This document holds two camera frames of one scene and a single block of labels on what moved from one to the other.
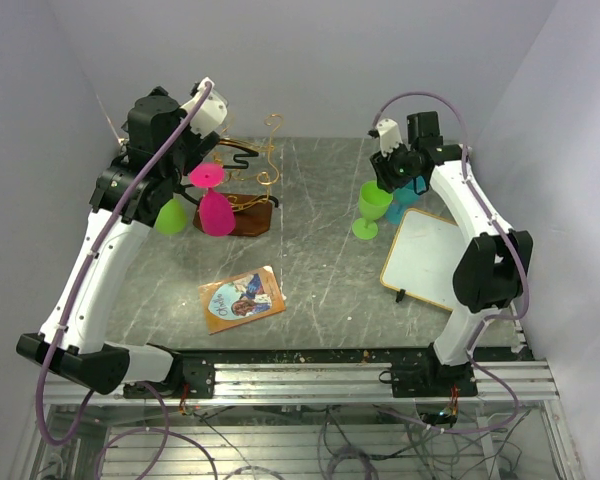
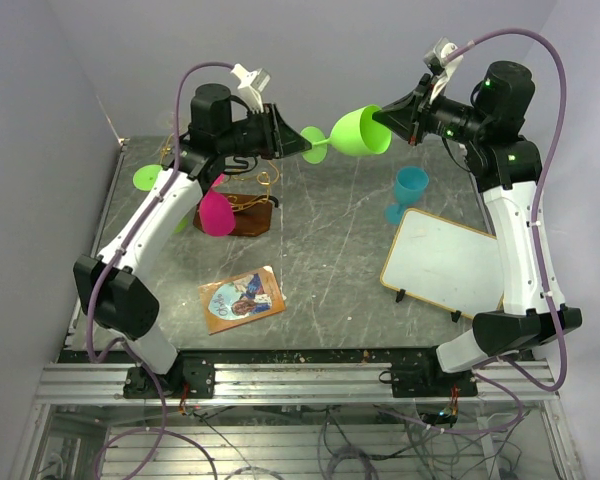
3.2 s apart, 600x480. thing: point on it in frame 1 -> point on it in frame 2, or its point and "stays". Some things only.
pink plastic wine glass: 216,214 stays
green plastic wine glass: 373,203 -> 357,133
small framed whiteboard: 422,258 stays
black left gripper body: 195,148 -> 258,135
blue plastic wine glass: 404,198 stays
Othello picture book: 241,298 stays
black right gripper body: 396,168 -> 432,115
